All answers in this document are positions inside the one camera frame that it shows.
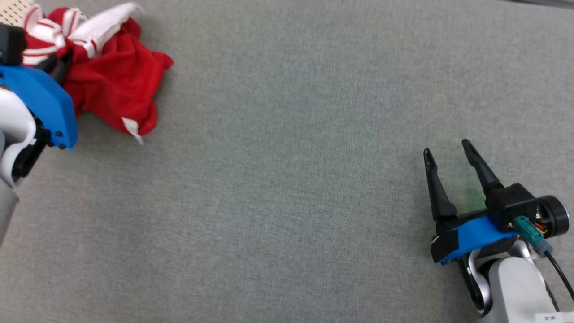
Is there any cream perforated laundry basket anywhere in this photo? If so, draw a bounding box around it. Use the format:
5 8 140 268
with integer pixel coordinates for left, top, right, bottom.
0 0 34 25

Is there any red shirt with white sleeves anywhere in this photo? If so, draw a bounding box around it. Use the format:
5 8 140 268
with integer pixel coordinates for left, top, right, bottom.
22 2 174 145

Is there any right black cable green plug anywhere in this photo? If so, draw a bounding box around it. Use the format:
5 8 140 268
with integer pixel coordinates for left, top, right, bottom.
513 215 574 302

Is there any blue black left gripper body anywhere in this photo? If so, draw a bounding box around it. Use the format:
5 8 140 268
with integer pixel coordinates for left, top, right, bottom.
0 65 78 150

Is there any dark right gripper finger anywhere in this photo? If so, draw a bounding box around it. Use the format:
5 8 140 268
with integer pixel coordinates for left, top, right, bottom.
423 148 458 221
462 139 504 194

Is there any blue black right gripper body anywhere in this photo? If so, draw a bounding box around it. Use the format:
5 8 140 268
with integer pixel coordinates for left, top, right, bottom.
430 195 570 265

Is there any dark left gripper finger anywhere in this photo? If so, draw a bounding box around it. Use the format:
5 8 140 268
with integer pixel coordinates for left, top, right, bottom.
35 54 61 73
53 52 74 86

